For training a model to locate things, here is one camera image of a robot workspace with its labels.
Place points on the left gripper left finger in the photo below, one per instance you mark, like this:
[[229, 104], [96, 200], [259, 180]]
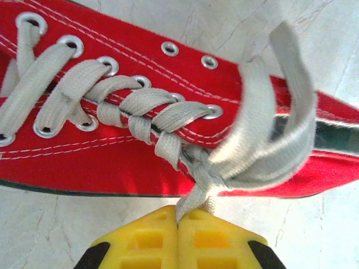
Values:
[[146, 243]]

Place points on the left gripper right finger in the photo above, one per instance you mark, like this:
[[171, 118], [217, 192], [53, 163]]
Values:
[[218, 246]]

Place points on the red canvas sneaker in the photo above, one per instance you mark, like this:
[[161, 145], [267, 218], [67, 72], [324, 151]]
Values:
[[84, 162]]

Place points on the white shoelace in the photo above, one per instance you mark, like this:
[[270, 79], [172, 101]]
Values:
[[252, 112]]

